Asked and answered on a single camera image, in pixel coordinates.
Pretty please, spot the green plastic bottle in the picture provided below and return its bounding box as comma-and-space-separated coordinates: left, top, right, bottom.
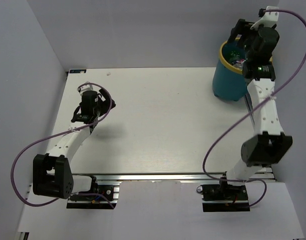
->
229, 50, 241, 58

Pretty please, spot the clear bottle with black label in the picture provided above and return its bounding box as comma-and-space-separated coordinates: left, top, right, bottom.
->
231, 58, 245, 70

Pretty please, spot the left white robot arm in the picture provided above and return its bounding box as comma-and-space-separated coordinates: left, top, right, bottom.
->
33, 89, 116, 200

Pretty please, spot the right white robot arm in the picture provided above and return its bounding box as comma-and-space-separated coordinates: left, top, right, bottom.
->
218, 19, 293, 200

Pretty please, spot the teal bin with yellow rim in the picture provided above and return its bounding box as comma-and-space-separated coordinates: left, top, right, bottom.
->
212, 38, 248, 102

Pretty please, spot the blue label sticker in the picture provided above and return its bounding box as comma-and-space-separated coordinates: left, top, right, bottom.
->
68, 69, 86, 74

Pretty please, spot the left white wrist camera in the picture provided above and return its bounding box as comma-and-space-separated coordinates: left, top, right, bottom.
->
77, 82, 93, 96

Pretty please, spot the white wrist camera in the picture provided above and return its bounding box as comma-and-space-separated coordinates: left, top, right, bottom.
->
77, 82, 93, 96
250, 6, 279, 30

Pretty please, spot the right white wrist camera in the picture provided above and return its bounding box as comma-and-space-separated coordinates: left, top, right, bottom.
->
250, 6, 279, 30

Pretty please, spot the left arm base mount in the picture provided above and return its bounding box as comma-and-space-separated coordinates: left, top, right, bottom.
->
66, 175, 119, 210

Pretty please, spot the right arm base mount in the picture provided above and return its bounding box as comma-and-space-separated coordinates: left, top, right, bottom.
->
196, 181, 250, 213

